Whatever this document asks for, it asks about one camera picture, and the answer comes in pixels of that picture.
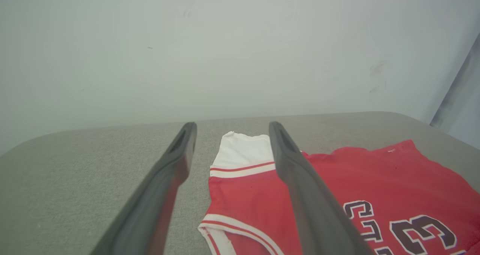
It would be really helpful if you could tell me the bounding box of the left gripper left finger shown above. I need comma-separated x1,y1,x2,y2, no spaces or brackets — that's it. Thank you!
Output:
90,122,197,255

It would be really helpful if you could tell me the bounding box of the red and white jersey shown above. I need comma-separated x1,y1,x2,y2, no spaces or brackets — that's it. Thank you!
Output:
198,131,480,255

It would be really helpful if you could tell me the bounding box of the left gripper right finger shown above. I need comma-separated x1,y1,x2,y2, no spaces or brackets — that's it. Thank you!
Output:
268,121,375,255

